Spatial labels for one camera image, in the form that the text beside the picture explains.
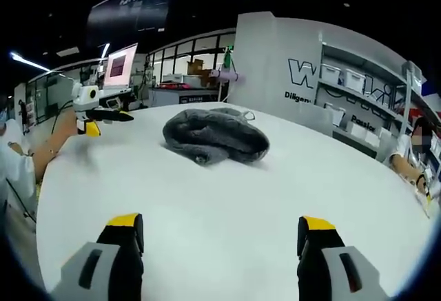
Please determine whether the purple rolled mat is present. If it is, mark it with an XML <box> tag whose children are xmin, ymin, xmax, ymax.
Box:
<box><xmin>209</xmin><ymin>69</ymin><xmax>247</xmax><ymax>84</ymax></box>

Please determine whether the grey towel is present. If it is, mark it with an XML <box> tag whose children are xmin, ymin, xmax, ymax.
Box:
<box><xmin>162</xmin><ymin>107</ymin><xmax>271</xmax><ymax>168</ymax></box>

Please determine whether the white storage bin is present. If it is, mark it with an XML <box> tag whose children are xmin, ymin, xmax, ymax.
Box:
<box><xmin>322</xmin><ymin>102</ymin><xmax>347</xmax><ymax>125</ymax></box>
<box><xmin>345</xmin><ymin>69</ymin><xmax>367</xmax><ymax>92</ymax></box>
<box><xmin>325</xmin><ymin>65</ymin><xmax>344</xmax><ymax>82</ymax></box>

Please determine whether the pink computer monitor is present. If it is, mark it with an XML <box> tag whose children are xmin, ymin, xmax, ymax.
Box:
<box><xmin>102</xmin><ymin>43</ymin><xmax>139</xmax><ymax>91</ymax></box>

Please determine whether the dark hanging sign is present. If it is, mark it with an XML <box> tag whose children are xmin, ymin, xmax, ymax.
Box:
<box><xmin>85</xmin><ymin>0</ymin><xmax>177</xmax><ymax>46</ymax></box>

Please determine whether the white lettered partition panel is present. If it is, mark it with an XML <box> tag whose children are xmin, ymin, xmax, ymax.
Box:
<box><xmin>227</xmin><ymin>11</ymin><xmax>327</xmax><ymax>109</ymax></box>

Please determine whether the thin gripper cable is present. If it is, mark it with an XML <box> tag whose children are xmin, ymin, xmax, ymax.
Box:
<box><xmin>50</xmin><ymin>100</ymin><xmax>76</xmax><ymax>134</ymax></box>

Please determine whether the grey storage shelf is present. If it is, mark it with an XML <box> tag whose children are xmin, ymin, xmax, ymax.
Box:
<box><xmin>316</xmin><ymin>32</ymin><xmax>428</xmax><ymax>160</ymax></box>

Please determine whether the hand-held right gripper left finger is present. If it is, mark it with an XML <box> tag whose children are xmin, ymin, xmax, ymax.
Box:
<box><xmin>50</xmin><ymin>212</ymin><xmax>145</xmax><ymax>301</ymax></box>

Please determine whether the black cable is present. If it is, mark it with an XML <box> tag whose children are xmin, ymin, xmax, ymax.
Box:
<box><xmin>4</xmin><ymin>176</ymin><xmax>37</xmax><ymax>223</ymax></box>

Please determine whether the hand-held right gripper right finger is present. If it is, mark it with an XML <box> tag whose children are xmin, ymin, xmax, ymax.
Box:
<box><xmin>296</xmin><ymin>215</ymin><xmax>391</xmax><ymax>301</ymax></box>

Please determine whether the white table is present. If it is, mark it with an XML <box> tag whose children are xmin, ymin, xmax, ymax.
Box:
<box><xmin>35</xmin><ymin>101</ymin><xmax>435</xmax><ymax>301</ymax></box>

